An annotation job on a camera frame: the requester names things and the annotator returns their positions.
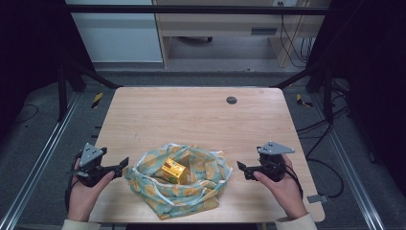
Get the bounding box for grey metal table bracket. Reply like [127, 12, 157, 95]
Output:
[306, 194, 329, 204]

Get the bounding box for black frame crossbar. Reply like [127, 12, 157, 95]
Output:
[63, 4, 333, 16]

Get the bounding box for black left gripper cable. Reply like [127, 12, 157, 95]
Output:
[64, 150, 84, 214]

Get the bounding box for white cabinet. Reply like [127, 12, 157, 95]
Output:
[65, 0, 164, 64]

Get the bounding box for yellow carton box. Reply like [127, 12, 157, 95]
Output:
[160, 157, 188, 186]

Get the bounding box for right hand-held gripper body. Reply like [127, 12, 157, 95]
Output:
[255, 140, 296, 183]

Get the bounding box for black floor cables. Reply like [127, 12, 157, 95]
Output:
[296, 80, 350, 199]

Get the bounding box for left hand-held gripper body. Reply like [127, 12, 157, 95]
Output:
[76, 142, 109, 188]

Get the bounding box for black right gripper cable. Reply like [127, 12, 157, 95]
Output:
[282, 164, 305, 199]

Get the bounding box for light wooden desk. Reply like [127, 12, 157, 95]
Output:
[152, 0, 333, 69]

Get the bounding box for aluminium floor rail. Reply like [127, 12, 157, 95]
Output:
[0, 92, 81, 230]
[310, 92, 388, 230]

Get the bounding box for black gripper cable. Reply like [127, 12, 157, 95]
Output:
[282, 164, 305, 199]
[64, 150, 84, 214]

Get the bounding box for black hanging cables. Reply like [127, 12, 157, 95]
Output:
[277, 1, 316, 69]

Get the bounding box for yellow black tape strip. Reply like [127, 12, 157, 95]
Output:
[90, 91, 104, 109]

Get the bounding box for thin black floor cable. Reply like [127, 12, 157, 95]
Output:
[18, 103, 40, 125]

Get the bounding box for person's left hand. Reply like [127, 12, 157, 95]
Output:
[67, 157, 116, 223]

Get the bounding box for person's right hand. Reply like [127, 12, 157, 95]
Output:
[253, 154, 309, 221]

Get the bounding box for green orange-print cloth bag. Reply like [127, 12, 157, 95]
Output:
[124, 143, 235, 221]

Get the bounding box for dark curtain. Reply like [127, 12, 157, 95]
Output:
[305, 0, 406, 190]
[0, 0, 97, 148]

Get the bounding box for yellow handled tool right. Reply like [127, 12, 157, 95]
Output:
[295, 93, 314, 108]

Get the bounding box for black frame stand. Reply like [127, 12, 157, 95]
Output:
[271, 61, 337, 125]
[56, 60, 124, 123]

